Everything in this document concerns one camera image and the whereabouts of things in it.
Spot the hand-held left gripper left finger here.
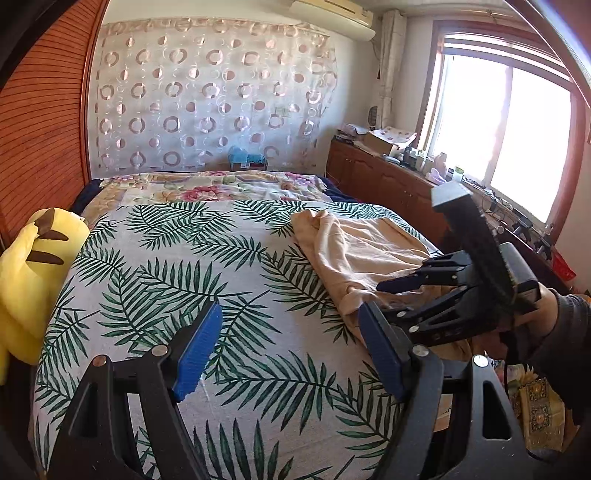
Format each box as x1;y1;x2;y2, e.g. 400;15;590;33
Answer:
48;300;223;480

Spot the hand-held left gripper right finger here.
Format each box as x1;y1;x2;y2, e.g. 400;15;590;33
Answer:
358;300;528;480

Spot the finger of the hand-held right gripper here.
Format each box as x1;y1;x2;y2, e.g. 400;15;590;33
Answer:
382;285;472;347
375;250;475;293

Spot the beige t-shirt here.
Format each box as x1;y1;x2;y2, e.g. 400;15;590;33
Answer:
291;209;485;361

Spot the person's right forearm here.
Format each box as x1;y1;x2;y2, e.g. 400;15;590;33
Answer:
512;292;591;398

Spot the person's right hand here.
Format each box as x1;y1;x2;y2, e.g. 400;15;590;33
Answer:
480;285;560;361

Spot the red packet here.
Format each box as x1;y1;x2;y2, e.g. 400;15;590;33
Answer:
551;251;578;281

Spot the leaf print bed sheet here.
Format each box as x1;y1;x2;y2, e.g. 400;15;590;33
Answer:
30;198;445;480

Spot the group of small bottles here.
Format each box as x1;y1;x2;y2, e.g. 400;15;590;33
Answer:
401;147;465;186

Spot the wooden cabinet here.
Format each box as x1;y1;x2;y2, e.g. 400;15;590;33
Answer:
325;138;578;288

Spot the navy blue bed sheet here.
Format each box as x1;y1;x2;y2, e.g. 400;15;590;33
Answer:
74;176;357;214

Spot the gold patterned cloth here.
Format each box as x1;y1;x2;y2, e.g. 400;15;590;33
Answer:
498;360;579;454

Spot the cardboard box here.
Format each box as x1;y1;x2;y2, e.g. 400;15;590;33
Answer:
362;127;417;158

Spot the stack of papers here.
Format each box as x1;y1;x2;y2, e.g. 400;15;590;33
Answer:
334;122;371;145

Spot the floral quilt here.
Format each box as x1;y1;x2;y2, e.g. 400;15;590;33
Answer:
81;171;334;219

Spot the yellow plush toy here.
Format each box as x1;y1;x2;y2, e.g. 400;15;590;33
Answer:
0;208;91;385

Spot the blue tissue box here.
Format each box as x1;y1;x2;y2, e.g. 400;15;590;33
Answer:
227;147;270;172

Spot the white side curtain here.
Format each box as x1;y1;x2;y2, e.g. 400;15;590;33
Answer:
376;9;408;131

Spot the circle pattern curtain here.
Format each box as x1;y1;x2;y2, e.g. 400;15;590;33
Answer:
90;18;339;174

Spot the white air conditioner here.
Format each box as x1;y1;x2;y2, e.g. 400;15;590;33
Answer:
288;0;376;43

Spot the wooden headboard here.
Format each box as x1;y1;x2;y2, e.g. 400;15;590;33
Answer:
0;0;112;246

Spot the wooden frame window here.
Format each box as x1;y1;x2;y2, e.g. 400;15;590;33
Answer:
414;21;588;241

